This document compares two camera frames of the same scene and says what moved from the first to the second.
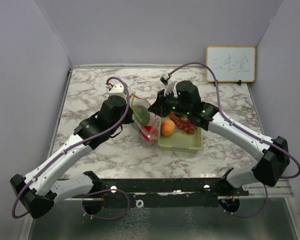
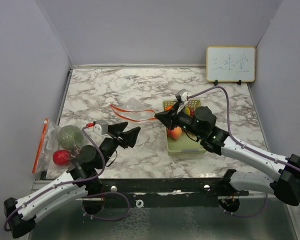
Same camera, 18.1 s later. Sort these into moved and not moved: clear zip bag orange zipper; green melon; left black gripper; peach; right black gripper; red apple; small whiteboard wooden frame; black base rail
Moved: red apple; right black gripper; green melon; left black gripper; clear zip bag orange zipper; peach
Not moved: black base rail; small whiteboard wooden frame
